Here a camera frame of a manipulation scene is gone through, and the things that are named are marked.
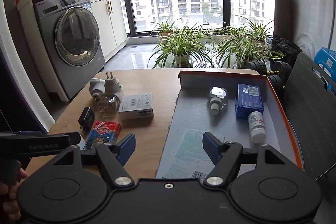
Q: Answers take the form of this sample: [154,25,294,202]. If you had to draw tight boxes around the white plug-in heater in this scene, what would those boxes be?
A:
[89,78,105,101]

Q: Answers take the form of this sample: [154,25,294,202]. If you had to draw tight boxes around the white plug-in with bottle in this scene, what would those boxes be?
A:
[97,72,123,118]

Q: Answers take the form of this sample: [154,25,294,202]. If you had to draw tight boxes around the grey washing machine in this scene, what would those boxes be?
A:
[33,0,105,102]

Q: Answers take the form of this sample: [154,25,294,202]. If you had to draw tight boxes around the black power adapter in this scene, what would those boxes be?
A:
[78,107,96,132]

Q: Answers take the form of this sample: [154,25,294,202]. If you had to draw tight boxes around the red blue playing cards box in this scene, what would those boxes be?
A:
[83,121,121,150]

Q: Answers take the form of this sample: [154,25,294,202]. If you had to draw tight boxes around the white cabinet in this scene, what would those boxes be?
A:
[91,0,127,61]

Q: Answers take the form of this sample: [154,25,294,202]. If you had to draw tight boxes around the white medicine bottle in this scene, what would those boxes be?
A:
[248,111,266,144]

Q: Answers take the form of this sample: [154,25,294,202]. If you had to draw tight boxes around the blue plastic stool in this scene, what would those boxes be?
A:
[314,47,336,82]

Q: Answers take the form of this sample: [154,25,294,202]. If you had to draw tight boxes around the clear glass refill bottle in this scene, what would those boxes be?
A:
[209,87,228,115]

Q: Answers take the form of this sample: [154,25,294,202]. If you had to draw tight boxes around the black bag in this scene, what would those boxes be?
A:
[271,35,302,67]

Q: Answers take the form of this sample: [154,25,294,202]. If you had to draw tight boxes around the blue tin box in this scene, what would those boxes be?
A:
[235,84,264,119]

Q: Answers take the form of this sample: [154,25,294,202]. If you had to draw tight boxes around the person's left hand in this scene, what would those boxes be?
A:
[1,168,28,222]

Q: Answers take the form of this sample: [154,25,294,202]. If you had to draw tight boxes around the brown rolled mat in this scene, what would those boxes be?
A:
[273,0,292,40]

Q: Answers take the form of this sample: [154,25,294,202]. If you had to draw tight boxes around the orange-edged cardboard tray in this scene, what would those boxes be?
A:
[163,71,303,168]

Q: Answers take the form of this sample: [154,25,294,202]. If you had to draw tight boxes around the teal bandage box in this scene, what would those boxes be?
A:
[156,129,214,182]

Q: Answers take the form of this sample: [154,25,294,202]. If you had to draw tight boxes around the white round fan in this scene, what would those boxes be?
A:
[296,34,315,59]

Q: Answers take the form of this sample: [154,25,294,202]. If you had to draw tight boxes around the spider plant centre pot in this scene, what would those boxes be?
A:
[150,25,214,69]

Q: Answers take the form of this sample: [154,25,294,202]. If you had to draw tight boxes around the spider plant right pot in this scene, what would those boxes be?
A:
[213,18,285,68]

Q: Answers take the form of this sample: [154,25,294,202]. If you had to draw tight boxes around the white product box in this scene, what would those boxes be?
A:
[118,93,154,120]

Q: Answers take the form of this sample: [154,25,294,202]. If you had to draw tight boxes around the spider plant left pot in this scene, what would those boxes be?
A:
[150,19,178,41]

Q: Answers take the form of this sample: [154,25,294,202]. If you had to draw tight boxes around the black dumbbell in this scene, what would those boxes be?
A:
[245,61,292,96]

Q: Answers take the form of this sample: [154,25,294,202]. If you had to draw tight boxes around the spider plant pot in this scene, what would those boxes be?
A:
[150,19,178,41]
[213,18,285,68]
[150,25,214,69]

